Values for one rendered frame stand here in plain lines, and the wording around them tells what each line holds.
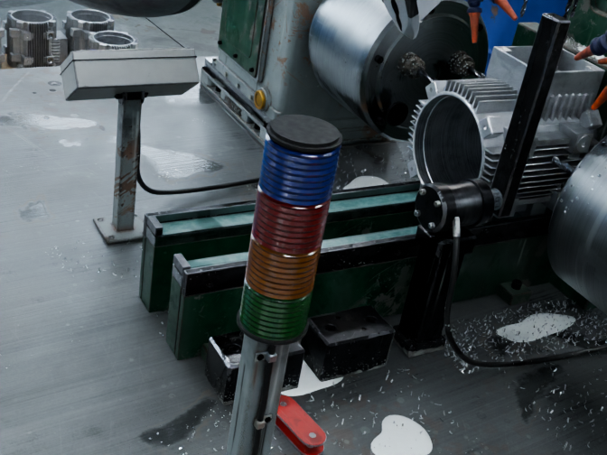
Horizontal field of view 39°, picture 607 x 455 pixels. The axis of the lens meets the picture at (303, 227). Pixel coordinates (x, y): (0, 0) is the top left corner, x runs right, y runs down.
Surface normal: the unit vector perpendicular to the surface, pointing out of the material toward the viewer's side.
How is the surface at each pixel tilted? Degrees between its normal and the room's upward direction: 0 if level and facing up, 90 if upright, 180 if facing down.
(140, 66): 53
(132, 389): 0
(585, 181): 66
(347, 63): 88
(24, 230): 0
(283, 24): 90
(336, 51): 88
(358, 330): 0
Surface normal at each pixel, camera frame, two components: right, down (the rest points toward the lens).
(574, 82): 0.45, 0.51
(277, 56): -0.87, 0.11
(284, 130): 0.15, -0.85
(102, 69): 0.47, -0.11
